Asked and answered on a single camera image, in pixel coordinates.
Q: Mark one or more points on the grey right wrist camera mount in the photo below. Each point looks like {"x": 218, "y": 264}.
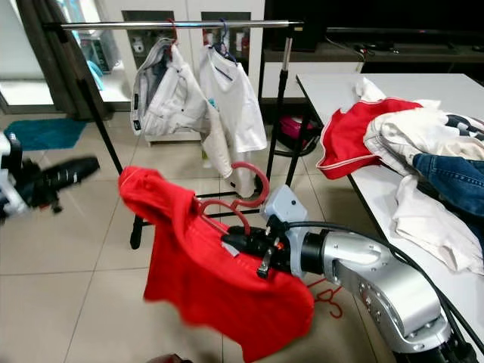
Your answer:
{"x": 283, "y": 206}

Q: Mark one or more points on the white denim shorts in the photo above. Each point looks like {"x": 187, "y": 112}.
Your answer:
{"x": 174, "y": 102}

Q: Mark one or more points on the blue denim jeans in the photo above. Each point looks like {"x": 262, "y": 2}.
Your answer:
{"x": 454, "y": 189}

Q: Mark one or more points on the pink plastic item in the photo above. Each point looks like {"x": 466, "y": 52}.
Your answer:
{"x": 293, "y": 127}

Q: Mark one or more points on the grey table black legs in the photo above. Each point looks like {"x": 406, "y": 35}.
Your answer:
{"x": 340, "y": 94}

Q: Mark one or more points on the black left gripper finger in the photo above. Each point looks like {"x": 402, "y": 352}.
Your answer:
{"x": 76, "y": 166}
{"x": 74, "y": 182}

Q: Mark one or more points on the cream white garment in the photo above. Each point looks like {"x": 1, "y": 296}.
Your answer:
{"x": 369, "y": 91}

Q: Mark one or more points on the white glass door cabinet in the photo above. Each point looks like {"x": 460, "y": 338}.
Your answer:
{"x": 189, "y": 9}

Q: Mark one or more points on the teal floor mat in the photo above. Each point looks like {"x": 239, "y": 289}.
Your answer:
{"x": 57, "y": 132}

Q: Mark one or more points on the chrome clothes rack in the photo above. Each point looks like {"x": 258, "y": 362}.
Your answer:
{"x": 121, "y": 25}

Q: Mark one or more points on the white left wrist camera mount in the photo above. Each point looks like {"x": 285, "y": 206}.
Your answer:
{"x": 13, "y": 197}

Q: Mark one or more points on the red plastic hanger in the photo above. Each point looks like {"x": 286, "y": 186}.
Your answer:
{"x": 266, "y": 184}
{"x": 173, "y": 32}
{"x": 329, "y": 291}

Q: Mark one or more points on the dark grey curtain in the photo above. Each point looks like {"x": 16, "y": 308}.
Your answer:
{"x": 53, "y": 68}

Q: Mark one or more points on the blue plastic hanger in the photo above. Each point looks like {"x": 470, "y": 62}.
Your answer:
{"x": 225, "y": 49}

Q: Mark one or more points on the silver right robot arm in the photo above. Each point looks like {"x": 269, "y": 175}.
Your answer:
{"x": 370, "y": 280}

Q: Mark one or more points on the white jacket black print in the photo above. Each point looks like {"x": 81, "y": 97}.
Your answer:
{"x": 416, "y": 140}

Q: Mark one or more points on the dark television stand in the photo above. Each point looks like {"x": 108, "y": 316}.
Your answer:
{"x": 408, "y": 51}

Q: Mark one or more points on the black television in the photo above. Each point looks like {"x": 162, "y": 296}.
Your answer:
{"x": 386, "y": 13}

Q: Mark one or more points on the red T-shirt white print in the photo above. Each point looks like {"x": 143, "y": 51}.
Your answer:
{"x": 212, "y": 295}

